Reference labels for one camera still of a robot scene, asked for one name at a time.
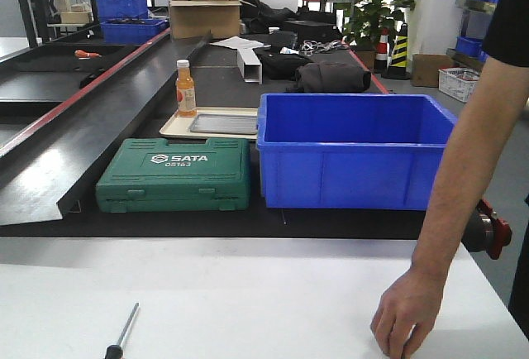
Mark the beige plastic tray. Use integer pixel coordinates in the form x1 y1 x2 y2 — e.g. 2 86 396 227
159 107 258 141

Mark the dark folded cloth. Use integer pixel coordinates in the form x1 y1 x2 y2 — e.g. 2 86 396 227
285 61 371 93

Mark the blue crate upper far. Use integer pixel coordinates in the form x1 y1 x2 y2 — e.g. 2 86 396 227
95 0 148 21

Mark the metal shelf rack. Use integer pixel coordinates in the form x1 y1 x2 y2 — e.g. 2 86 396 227
446 0 498 71

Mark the orange juice bottle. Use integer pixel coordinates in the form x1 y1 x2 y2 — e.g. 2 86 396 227
176 59 197 117

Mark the orange handled tool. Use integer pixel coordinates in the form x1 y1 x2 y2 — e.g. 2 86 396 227
74 50 102 60

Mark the green SATA tool case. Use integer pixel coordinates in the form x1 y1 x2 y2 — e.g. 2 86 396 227
96 138 250 213

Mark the red conveyor end bracket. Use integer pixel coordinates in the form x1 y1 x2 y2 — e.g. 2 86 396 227
461 199 512 260

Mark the grey square metal tube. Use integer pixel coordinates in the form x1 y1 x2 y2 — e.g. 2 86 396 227
237 49 262 84

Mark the yellow black traffic cone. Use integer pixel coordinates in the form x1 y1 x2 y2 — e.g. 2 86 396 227
381 23 411 80

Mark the grey metal tray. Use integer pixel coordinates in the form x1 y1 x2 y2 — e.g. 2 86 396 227
189 113 257 135

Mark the large cardboard box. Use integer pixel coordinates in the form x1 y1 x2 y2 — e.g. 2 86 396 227
169 1 241 39

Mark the green-black screwdriver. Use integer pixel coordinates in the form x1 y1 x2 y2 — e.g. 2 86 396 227
103 302 140 359

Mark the black bag on conveyor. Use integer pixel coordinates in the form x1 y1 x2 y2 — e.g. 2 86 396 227
255 48 312 80

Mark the green potted plant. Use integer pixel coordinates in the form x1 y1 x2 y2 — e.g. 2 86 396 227
339 0 415 48

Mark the blue crate lower far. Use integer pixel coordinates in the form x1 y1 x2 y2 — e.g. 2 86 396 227
100 19 169 45

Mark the red white traffic cone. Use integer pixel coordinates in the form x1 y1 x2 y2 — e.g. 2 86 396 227
373 27 388 73

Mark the large blue plastic bin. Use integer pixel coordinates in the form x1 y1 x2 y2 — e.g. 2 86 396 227
256 93 456 210

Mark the person's bare hand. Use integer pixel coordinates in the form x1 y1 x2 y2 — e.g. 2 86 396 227
370 265 447 358

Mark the person's bare forearm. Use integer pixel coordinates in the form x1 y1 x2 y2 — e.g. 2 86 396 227
410 58 528 293

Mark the white plastic basket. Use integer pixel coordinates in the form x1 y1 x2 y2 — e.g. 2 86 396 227
438 67 480 103

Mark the blue crate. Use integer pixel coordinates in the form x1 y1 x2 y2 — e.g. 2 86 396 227
100 19 169 45
95 0 148 21

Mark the brown cardboard box floor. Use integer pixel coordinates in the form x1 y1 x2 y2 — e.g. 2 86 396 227
411 54 455 88

